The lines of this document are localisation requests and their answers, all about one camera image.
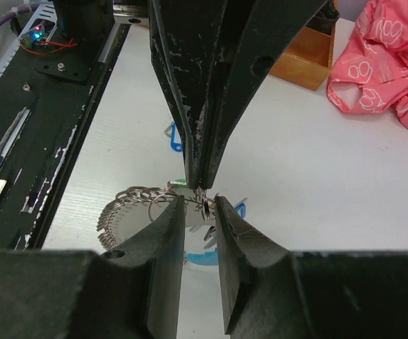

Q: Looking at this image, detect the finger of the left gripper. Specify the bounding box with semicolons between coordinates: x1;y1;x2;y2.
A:
199;1;325;189
148;1;227;189

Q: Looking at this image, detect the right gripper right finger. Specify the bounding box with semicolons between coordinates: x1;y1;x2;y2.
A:
216;196;293;335

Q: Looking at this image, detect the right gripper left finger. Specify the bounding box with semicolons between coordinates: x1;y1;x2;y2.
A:
101;196;185;338

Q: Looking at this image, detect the light blue key tag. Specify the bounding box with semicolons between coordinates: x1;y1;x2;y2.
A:
186;249;219;266

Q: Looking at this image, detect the dark blue key tag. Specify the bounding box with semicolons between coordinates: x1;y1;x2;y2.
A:
234;198;247;218

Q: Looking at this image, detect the silver keyring chain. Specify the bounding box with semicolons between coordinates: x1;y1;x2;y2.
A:
96;185;222;248

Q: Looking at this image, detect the green key tag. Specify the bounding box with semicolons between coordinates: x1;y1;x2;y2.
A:
167;179;188;189

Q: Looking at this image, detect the orange wooden compartment tray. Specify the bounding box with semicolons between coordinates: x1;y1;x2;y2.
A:
268;23;335;90

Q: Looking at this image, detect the blue key tag on table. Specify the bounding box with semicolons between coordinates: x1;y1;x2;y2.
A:
164;122;183;153

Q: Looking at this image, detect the pink plastic bag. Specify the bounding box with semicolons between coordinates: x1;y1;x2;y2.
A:
326;1;408;129

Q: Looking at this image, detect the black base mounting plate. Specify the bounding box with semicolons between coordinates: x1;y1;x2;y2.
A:
0;25;129;249

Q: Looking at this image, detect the white cable duct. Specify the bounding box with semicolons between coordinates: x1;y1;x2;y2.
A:
0;1;56;78

